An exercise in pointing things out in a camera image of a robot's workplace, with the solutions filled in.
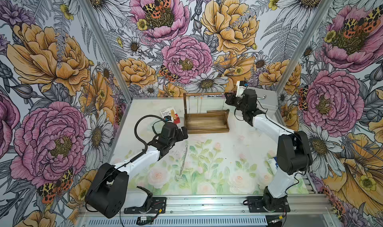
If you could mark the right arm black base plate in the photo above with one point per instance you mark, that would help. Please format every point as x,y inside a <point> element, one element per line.
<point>266,204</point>

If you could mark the red white small box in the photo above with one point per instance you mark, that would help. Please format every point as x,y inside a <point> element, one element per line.
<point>171,112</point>

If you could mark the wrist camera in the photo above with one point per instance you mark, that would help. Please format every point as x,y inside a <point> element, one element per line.
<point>168,118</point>
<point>241,87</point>

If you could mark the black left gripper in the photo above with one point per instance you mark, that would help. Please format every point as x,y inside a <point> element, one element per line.
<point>178,132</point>

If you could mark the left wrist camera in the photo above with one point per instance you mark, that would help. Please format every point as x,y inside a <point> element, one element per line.
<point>168,118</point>

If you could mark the silver metal first-aid case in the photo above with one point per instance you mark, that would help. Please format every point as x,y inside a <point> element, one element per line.
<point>268,101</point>

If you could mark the aluminium front rail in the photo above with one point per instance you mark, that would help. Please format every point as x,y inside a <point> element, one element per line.
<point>309,210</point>

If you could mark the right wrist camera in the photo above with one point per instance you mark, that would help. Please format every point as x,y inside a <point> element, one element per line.
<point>241,87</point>

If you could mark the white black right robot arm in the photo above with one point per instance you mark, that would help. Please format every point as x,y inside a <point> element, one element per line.
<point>293,152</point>

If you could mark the wooden jewelry display stand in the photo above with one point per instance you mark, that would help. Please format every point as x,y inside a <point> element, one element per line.
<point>213,121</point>

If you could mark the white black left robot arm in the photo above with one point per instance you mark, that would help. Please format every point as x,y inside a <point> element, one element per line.
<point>109,194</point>

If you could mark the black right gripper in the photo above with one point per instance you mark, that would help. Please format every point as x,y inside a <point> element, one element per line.
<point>230,100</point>

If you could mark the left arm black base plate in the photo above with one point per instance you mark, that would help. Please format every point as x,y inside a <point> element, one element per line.
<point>153,206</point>

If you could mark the small green circuit board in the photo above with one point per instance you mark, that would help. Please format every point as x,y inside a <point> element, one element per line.
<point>141,220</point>

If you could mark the white blue tube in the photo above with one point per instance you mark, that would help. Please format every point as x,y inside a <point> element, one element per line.
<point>273,165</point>

